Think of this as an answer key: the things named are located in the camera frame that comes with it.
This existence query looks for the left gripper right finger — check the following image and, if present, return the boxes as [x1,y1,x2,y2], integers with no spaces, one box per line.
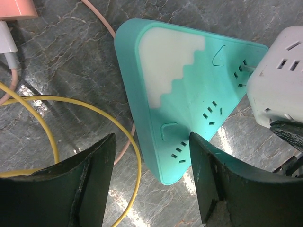
[189,132,303,227]

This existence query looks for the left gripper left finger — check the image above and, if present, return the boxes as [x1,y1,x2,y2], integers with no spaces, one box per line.
[0,134,116,227]

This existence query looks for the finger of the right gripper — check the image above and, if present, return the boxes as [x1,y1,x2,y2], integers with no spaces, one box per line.
[270,121,303,176]

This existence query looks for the white cube socket adapter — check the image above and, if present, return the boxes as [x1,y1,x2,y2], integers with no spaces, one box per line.
[247,26,303,128]

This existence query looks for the teal triangular power strip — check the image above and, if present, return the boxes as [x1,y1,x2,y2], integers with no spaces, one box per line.
[114,18,268,185]

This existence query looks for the pink usb charger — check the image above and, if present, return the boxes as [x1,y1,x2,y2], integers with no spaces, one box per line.
[0,0,38,21]

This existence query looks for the yellow usb cable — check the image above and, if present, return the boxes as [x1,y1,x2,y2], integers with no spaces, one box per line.
[0,82,143,227]

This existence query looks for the pink usb cable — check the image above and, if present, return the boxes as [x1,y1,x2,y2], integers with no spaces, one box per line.
[0,0,136,166]

